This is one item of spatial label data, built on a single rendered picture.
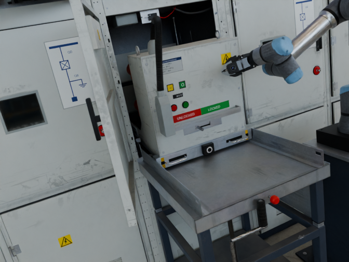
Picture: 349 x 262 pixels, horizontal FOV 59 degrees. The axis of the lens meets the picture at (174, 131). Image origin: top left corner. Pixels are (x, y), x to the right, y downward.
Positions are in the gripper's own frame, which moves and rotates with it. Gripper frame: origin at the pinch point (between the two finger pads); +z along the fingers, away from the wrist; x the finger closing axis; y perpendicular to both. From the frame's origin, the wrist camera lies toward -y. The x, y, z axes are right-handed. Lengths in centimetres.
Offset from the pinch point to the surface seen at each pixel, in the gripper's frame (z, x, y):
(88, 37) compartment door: -23, 19, -70
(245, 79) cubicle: 17.1, -7.0, 32.5
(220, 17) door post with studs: 12.1, 28.8, 23.6
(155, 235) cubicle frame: 56, -74, -37
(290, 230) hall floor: 39, -116, 52
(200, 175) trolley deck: 4, -40, -29
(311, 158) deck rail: -29, -47, 4
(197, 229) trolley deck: -18, -50, -54
